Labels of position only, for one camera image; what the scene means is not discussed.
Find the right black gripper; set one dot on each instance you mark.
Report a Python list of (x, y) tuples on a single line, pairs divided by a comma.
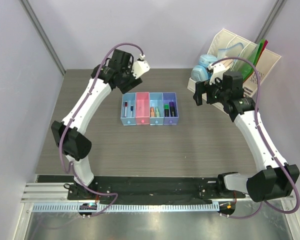
[(201, 88)]

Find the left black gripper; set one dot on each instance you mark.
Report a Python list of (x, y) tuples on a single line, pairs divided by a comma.
[(133, 83)]

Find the red cap white marker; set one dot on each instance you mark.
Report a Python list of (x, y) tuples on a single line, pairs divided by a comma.
[(125, 109)]

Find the blue cap white marker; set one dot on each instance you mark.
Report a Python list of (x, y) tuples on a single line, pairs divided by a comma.
[(131, 111)]

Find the orange highlighter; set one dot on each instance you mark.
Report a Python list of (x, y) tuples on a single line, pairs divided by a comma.
[(152, 112)]

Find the purple cap black marker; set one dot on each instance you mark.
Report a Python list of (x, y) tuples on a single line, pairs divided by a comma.
[(172, 109)]

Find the green cap black marker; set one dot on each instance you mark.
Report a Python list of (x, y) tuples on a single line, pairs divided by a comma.
[(166, 110)]

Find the light green eraser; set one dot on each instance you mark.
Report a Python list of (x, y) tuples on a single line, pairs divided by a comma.
[(157, 112)]

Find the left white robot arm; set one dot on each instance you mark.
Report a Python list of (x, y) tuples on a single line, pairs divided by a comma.
[(69, 133)]

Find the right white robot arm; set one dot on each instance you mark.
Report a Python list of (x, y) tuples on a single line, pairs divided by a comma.
[(274, 177)]

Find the leftmost light blue bin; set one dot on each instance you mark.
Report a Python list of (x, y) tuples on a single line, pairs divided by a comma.
[(131, 99)]

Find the light blue bin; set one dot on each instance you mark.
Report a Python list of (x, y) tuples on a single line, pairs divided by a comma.
[(156, 100), (131, 99)]

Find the pink bin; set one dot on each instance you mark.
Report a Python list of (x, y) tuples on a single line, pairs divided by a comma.
[(142, 108)]

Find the lower blue tape dispenser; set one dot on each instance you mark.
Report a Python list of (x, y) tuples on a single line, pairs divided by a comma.
[(200, 74)]

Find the blue tape dispenser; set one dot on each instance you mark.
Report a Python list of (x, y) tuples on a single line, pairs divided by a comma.
[(206, 59), (200, 74)]

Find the upper blue tape dispenser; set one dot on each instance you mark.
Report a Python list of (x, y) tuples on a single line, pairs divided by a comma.
[(206, 59)]

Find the purple bin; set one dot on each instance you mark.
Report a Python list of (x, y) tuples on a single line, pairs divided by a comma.
[(170, 97)]

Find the tan topped book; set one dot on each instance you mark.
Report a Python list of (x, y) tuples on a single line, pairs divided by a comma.
[(228, 63)]

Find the clear zip bag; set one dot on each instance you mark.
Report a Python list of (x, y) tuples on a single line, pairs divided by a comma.
[(229, 50)]

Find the green plastic folder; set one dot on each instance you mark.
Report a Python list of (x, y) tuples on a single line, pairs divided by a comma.
[(246, 70)]

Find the white desk file organizer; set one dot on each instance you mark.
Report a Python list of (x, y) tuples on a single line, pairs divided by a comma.
[(266, 63)]

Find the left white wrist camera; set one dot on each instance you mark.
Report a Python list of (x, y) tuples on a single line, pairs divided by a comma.
[(140, 67)]

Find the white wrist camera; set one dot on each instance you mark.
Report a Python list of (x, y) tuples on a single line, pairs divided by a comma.
[(140, 67), (217, 69)]

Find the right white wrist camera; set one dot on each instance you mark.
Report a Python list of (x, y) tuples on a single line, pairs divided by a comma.
[(217, 69)]

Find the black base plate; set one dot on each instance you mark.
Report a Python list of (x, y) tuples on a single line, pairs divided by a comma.
[(160, 190)]

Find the aluminium rail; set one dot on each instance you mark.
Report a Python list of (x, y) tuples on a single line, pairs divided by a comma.
[(59, 195)]

